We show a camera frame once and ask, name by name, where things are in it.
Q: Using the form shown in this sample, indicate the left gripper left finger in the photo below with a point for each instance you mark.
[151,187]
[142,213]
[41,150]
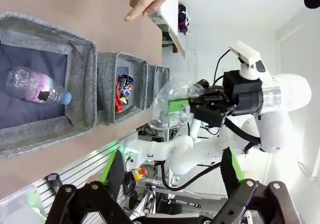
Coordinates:
[116,174]

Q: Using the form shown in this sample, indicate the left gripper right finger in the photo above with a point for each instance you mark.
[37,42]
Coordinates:
[228,169]

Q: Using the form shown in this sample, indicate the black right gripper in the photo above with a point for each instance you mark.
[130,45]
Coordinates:
[212,104]

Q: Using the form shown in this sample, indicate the clear plastic cup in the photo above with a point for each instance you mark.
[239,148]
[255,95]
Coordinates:
[162,101]

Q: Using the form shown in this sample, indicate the crushed blue soda can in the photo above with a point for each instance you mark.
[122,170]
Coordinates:
[127,84]

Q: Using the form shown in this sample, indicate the clear bottle pink label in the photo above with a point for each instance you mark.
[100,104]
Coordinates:
[25,84]

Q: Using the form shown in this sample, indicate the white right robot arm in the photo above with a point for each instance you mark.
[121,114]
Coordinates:
[295,91]

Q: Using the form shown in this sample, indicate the red yellow emergency stop button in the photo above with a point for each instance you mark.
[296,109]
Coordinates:
[138,175]

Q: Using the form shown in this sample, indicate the grey fabric basket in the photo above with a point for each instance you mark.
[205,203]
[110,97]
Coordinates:
[85,84]
[160,76]
[107,84]

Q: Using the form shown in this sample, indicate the large white table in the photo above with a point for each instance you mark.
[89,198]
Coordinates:
[172,22]

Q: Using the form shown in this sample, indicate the navy red white cloth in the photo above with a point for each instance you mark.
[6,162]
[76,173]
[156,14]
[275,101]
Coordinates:
[183,22]

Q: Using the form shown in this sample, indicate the aluminium slotted table frame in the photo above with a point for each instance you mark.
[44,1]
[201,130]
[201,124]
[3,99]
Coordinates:
[75,164]

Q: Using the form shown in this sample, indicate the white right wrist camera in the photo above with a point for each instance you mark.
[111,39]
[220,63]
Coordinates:
[246,53]

